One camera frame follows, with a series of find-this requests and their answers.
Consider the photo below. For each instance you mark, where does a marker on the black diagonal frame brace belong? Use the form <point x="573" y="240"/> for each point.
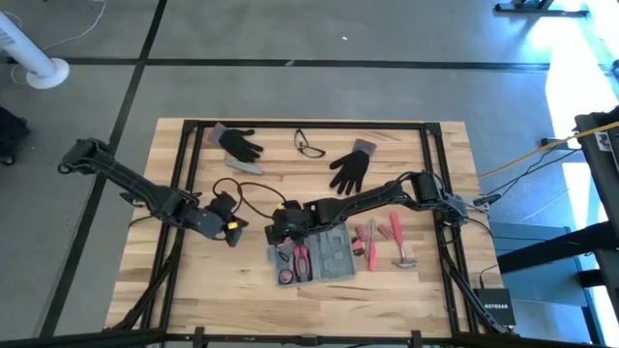
<point x="471" y="295"/>
<point x="145" y="295"/>

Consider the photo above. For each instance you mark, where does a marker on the black overhead rig crossbar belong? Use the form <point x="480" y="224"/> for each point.
<point x="97" y="338"/>

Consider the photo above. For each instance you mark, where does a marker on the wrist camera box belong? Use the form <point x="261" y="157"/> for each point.
<point x="296" y="211"/>
<point x="223" y="203"/>

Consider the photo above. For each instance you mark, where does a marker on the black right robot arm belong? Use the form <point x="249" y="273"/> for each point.
<point x="367" y="198"/>

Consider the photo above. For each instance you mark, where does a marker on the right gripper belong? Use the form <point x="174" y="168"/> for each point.
<point x="297" y="231"/>

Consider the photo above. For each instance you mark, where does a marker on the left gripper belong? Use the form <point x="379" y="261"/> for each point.
<point x="210" y="224"/>

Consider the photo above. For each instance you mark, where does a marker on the large pink flat-faced tool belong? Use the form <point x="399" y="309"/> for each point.
<point x="285" y="277"/>

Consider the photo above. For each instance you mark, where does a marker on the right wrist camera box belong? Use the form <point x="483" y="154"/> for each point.
<point x="296" y="211"/>

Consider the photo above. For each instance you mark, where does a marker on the tortoise-frame safety glasses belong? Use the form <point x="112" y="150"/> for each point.
<point x="313" y="151"/>

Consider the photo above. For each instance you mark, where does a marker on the white tower fan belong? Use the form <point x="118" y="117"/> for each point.
<point x="29" y="53"/>

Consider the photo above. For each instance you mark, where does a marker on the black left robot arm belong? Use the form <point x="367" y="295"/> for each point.
<point x="145" y="191"/>

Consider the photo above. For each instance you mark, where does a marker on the grey plastic tool case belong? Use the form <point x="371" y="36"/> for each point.
<point x="333" y="256"/>

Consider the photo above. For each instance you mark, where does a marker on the black wheeled object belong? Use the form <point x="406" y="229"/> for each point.
<point x="12" y="135"/>

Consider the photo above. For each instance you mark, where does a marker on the pink long ribbed tool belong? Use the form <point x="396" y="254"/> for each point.
<point x="396" y="232"/>

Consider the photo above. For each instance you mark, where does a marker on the grey utility knife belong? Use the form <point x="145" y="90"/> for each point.
<point x="244" y="166"/>

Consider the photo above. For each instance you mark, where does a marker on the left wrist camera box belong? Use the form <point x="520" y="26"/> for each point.
<point x="223" y="203"/>

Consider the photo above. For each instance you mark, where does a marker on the black work glove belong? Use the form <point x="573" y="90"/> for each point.
<point x="350" y="169"/>
<point x="239" y="144"/>

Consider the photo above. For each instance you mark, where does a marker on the black Netgear switch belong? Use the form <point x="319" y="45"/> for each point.
<point x="498" y="307"/>

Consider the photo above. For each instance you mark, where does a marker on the black standing desk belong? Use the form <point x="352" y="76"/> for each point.
<point x="537" y="8"/>

